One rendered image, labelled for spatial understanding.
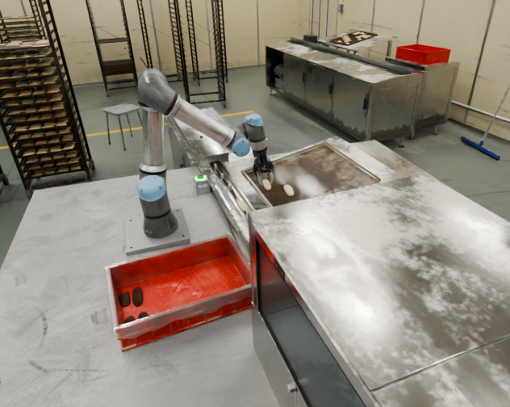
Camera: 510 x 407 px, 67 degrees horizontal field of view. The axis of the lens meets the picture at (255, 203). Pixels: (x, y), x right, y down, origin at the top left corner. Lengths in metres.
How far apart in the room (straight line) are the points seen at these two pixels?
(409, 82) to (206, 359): 3.86
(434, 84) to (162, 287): 4.18
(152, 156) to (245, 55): 7.57
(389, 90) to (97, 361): 3.83
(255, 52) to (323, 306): 8.69
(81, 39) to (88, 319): 7.49
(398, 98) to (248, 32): 5.20
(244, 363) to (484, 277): 0.70
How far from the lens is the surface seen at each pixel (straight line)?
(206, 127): 1.54
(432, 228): 0.93
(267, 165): 1.79
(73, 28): 8.59
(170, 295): 1.44
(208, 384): 1.19
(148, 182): 1.65
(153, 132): 1.66
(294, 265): 0.76
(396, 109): 4.59
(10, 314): 1.61
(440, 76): 5.07
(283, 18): 9.40
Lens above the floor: 1.79
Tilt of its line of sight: 30 degrees down
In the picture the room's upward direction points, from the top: 2 degrees counter-clockwise
